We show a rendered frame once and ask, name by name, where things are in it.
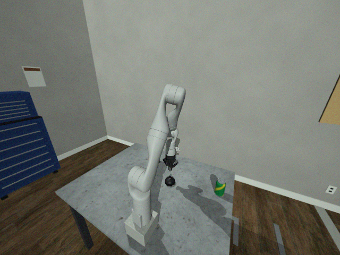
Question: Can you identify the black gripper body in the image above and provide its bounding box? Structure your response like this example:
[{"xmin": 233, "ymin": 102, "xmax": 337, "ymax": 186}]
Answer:
[{"xmin": 165, "ymin": 154, "xmax": 176, "ymax": 164}]

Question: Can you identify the green drink can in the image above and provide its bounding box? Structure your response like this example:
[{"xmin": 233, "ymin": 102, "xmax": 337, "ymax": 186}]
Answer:
[{"xmin": 215, "ymin": 178, "xmax": 226, "ymax": 197}]

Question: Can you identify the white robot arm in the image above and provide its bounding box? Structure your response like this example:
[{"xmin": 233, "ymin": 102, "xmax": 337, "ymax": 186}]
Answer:
[{"xmin": 127, "ymin": 84, "xmax": 186, "ymax": 228}]

